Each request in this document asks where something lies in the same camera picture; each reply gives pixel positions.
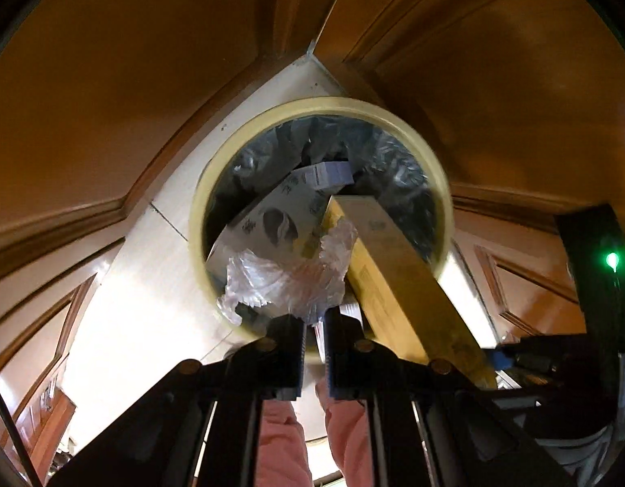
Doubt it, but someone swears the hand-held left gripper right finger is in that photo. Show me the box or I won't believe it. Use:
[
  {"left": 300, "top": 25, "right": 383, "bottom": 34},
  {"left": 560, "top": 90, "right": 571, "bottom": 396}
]
[{"left": 324, "top": 308, "right": 577, "bottom": 487}]

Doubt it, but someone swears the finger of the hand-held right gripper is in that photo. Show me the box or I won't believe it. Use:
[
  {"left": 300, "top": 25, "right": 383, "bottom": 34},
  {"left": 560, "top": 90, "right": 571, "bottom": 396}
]
[{"left": 494, "top": 334, "right": 590, "bottom": 387}]

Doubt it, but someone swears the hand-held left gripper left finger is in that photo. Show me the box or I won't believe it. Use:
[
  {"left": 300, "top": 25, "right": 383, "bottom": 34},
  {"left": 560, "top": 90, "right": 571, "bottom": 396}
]
[{"left": 48, "top": 315, "right": 308, "bottom": 487}]

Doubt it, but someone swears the clear plastic bag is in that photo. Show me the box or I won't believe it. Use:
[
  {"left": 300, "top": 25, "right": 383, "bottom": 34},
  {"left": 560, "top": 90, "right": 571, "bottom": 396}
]
[{"left": 216, "top": 218, "right": 359, "bottom": 325}]

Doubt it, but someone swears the yellow cardboard box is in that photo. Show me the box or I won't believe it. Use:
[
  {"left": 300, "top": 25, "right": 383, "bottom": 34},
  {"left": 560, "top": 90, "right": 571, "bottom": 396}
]
[{"left": 322, "top": 194, "right": 498, "bottom": 389}]

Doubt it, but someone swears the grey and white box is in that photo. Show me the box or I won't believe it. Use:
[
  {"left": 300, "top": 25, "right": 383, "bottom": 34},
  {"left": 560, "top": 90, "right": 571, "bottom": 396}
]
[{"left": 207, "top": 165, "right": 344, "bottom": 277}]

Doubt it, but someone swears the white barcode carton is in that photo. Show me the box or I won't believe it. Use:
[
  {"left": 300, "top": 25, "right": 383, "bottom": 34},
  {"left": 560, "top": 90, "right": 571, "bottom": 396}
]
[{"left": 292, "top": 161, "right": 357, "bottom": 194}]

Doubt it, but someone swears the beige round trash bin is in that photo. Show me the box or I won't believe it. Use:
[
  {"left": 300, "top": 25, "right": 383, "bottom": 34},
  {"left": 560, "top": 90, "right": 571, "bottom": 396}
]
[{"left": 188, "top": 95, "right": 455, "bottom": 361}]

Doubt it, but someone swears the person's left leg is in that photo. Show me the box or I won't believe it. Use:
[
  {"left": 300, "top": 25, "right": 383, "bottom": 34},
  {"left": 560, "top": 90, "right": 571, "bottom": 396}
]
[{"left": 255, "top": 400, "right": 313, "bottom": 487}]

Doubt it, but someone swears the black bin liner bag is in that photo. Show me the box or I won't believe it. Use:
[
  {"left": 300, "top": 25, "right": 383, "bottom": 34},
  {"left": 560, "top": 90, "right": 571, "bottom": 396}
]
[{"left": 205, "top": 112, "right": 442, "bottom": 285}]

